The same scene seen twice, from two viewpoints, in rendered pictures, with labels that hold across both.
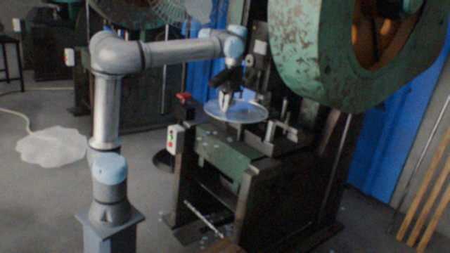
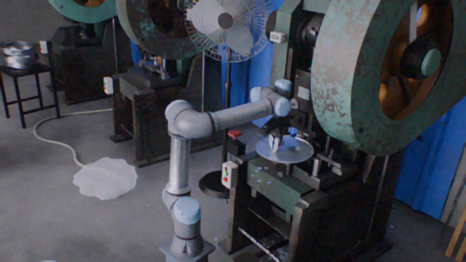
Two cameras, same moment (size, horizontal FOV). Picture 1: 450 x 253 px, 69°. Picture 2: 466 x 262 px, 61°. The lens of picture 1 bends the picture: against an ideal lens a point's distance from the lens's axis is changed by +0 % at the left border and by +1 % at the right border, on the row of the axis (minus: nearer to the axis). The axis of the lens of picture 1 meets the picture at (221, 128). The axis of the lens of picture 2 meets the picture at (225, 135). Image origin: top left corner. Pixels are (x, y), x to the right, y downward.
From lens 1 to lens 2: 0.58 m
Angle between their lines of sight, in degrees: 4
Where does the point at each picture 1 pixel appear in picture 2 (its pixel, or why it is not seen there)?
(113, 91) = (186, 148)
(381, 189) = (431, 205)
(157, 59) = (223, 125)
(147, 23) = (186, 52)
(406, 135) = (453, 152)
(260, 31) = (303, 79)
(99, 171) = (180, 214)
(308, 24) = (343, 101)
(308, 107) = not seen: hidden behind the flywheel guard
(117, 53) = (194, 124)
